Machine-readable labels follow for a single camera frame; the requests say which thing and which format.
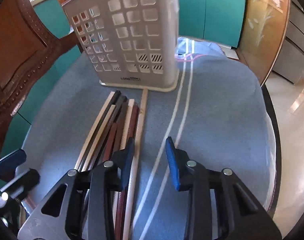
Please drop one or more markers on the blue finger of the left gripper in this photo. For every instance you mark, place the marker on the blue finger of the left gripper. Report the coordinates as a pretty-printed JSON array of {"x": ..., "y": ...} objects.
[
  {"x": 10, "y": 162},
  {"x": 19, "y": 187}
]

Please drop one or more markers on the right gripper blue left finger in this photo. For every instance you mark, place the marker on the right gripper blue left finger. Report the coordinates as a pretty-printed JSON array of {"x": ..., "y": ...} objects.
[{"x": 58, "y": 215}]

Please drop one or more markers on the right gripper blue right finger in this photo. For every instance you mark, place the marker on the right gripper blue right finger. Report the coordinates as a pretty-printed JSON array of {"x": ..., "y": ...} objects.
[{"x": 239, "y": 214}]

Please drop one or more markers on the light wooden chopstick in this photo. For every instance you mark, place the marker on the light wooden chopstick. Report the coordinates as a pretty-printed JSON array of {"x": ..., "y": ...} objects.
[{"x": 134, "y": 166}]

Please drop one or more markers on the dark red chopstick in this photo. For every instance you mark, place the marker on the dark red chopstick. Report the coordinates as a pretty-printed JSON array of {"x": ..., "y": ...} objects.
[{"x": 124, "y": 159}]

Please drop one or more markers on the black slim chopstick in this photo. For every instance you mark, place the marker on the black slim chopstick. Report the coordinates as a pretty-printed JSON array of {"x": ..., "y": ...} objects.
[{"x": 110, "y": 117}]

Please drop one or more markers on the silver metal chopstick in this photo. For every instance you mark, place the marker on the silver metal chopstick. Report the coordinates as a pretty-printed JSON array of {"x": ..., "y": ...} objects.
[{"x": 92, "y": 130}]

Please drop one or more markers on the blue striped cloth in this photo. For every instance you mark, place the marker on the blue striped cloth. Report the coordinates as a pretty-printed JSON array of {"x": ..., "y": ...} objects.
[{"x": 216, "y": 114}]

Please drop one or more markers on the carved dark wooden chair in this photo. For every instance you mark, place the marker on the carved dark wooden chair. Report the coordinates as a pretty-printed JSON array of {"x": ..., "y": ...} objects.
[{"x": 27, "y": 51}]

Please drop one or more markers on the silver multi-door refrigerator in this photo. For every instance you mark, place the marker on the silver multi-door refrigerator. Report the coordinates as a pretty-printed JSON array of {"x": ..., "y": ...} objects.
[{"x": 290, "y": 62}]

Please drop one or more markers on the beige plastic utensil holder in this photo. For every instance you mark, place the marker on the beige plastic utensil holder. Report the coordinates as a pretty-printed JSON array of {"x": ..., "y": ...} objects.
[{"x": 130, "y": 43}]

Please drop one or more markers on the wooden framed glass door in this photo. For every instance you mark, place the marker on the wooden framed glass door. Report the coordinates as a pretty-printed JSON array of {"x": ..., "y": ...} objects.
[{"x": 263, "y": 33}]

